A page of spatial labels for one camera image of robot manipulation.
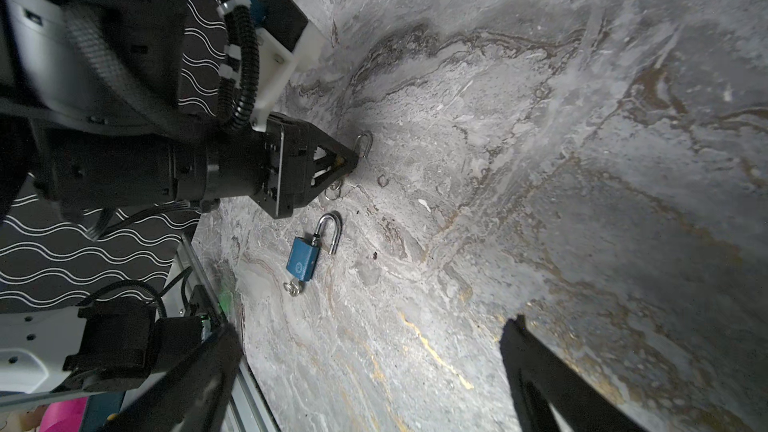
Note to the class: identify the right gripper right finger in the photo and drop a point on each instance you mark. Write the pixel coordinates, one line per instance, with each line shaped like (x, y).
(541, 384)

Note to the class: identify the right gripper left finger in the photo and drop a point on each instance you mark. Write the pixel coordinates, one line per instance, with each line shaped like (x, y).
(193, 396)

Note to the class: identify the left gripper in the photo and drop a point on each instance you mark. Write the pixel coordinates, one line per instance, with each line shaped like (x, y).
(301, 161)

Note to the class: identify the blue padlock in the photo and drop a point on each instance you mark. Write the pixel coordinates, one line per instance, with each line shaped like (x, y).
(304, 252)

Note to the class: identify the brass padlock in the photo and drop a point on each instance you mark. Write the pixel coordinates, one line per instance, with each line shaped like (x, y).
(360, 147)

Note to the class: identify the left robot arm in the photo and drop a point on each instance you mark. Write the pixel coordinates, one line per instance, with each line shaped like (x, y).
(159, 103)

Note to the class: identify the pink object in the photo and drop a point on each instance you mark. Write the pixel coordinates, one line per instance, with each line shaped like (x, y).
(64, 416)

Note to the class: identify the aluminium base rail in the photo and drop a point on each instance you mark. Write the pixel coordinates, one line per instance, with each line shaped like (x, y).
(247, 408)

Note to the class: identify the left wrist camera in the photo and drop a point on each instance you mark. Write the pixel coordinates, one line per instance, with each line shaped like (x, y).
(288, 42)

